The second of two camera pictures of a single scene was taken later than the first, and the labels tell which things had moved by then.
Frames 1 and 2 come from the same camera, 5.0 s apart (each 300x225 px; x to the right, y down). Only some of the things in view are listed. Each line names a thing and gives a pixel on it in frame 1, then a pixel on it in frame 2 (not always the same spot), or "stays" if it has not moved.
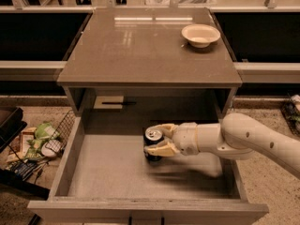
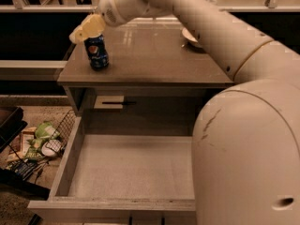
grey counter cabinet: [136, 62] stays
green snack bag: [44, 131] stays
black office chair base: [12, 124] stays
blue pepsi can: [152, 136] -> [96, 50]
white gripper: [185, 137] -> [107, 10]
